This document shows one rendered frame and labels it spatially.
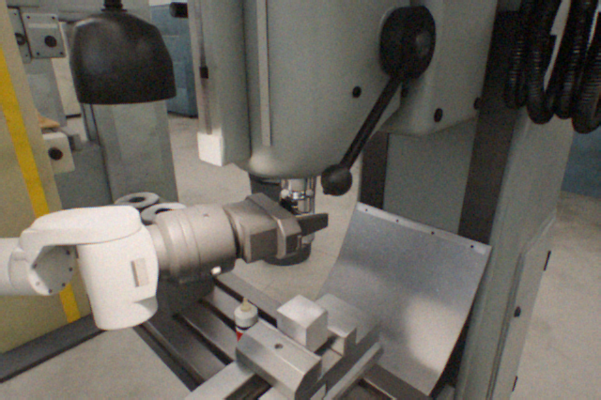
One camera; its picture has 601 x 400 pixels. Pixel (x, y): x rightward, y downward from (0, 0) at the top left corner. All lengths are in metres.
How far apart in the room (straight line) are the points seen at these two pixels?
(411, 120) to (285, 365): 0.37
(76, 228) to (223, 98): 0.19
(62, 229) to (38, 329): 2.05
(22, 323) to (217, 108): 2.14
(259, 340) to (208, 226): 0.24
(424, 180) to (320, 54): 0.51
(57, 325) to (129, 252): 2.09
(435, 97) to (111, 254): 0.41
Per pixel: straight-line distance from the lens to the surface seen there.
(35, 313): 2.43
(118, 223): 0.42
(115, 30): 0.31
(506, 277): 0.88
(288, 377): 0.57
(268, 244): 0.47
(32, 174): 2.16
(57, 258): 0.52
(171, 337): 0.81
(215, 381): 0.62
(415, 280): 0.86
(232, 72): 0.39
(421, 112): 0.50
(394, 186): 0.87
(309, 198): 0.50
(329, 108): 0.38
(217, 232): 0.44
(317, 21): 0.37
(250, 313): 0.70
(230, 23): 0.39
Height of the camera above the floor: 1.46
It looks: 23 degrees down
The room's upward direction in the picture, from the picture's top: straight up
